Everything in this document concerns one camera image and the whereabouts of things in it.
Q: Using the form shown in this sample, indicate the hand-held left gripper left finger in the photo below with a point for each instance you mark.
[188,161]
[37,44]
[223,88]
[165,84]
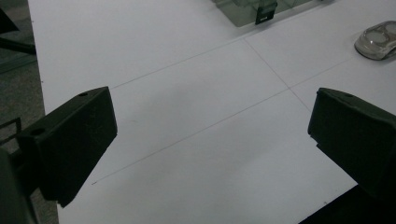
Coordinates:
[67,141]

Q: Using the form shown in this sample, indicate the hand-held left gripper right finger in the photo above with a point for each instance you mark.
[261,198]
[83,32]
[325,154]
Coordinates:
[358,137]

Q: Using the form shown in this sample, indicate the clear plastic blister pack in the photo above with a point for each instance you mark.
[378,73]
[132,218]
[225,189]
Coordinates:
[377,40]

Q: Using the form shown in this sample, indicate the black latch clip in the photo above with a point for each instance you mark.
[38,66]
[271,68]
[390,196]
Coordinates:
[265,11]

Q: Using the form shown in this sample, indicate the clear plastic storage box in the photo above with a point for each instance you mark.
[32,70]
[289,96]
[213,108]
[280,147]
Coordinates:
[239,11]

